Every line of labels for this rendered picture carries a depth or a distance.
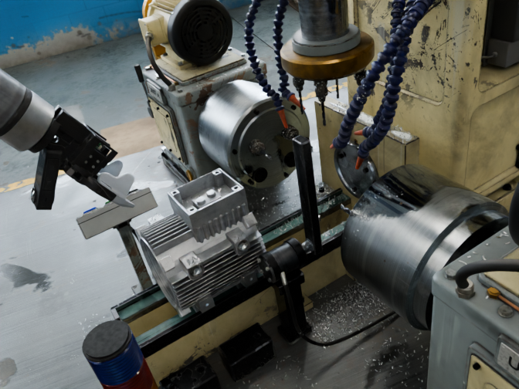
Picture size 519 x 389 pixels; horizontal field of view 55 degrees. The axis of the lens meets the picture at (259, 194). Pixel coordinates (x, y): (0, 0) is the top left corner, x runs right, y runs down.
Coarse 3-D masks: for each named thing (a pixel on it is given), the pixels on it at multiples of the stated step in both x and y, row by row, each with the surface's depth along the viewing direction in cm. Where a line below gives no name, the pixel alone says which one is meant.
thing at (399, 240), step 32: (384, 192) 85; (416, 192) 82; (448, 192) 81; (352, 224) 87; (384, 224) 82; (416, 224) 78; (448, 224) 75; (480, 224) 75; (352, 256) 88; (384, 256) 81; (416, 256) 76; (448, 256) 74; (384, 288) 82; (416, 288) 77; (416, 320) 82
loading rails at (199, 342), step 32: (320, 224) 122; (320, 256) 111; (160, 288) 108; (256, 288) 105; (320, 288) 116; (128, 320) 103; (160, 320) 108; (192, 320) 99; (224, 320) 104; (256, 320) 109; (160, 352) 98; (192, 352) 103
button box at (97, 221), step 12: (132, 192) 112; (144, 192) 111; (108, 204) 108; (144, 204) 111; (156, 204) 112; (84, 216) 106; (96, 216) 107; (108, 216) 108; (120, 216) 109; (132, 216) 110; (84, 228) 106; (96, 228) 107; (108, 228) 108
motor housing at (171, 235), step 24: (168, 216) 98; (144, 240) 94; (168, 240) 92; (192, 240) 94; (216, 240) 95; (216, 264) 93; (240, 264) 96; (168, 288) 104; (192, 288) 92; (216, 288) 96
